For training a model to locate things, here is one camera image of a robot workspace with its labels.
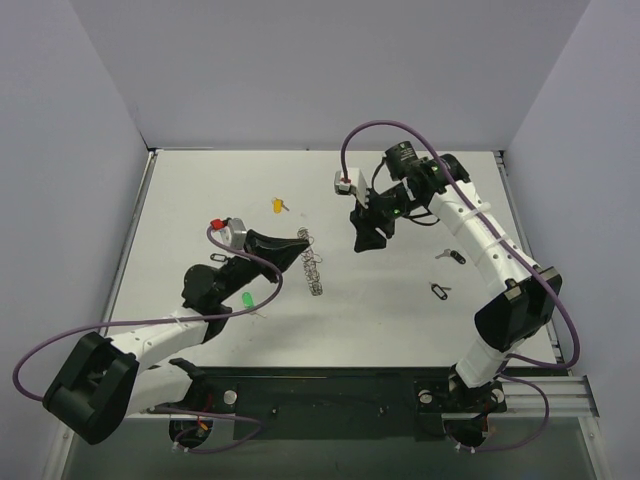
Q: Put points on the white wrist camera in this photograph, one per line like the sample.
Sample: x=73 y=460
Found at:
x=232 y=230
x=353 y=184

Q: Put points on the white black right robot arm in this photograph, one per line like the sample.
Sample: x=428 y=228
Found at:
x=521 y=292

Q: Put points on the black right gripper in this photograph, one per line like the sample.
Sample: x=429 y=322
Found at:
x=370 y=220

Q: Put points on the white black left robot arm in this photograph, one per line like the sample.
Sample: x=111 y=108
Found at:
x=97 y=386

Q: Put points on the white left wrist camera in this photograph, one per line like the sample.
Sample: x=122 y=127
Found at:
x=232 y=230

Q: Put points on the key with yellow tag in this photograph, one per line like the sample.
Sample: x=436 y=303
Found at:
x=279 y=206

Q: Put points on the silver key with black tag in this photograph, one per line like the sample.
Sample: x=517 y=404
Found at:
x=453 y=254

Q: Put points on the metal key ring disc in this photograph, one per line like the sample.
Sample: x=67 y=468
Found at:
x=310 y=260

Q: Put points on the aluminium front frame rail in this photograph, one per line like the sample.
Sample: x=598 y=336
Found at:
x=560 y=396

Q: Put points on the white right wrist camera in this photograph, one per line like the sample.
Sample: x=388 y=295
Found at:
x=353 y=184

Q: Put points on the key with green tag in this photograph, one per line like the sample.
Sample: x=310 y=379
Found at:
x=249 y=304

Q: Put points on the black tag with white label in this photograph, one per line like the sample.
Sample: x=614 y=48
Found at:
x=441 y=292

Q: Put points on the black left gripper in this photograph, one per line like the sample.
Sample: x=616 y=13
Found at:
x=257 y=248

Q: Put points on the black tag with key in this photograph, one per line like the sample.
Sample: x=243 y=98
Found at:
x=218 y=257

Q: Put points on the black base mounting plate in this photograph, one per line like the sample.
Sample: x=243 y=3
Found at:
x=332 y=404

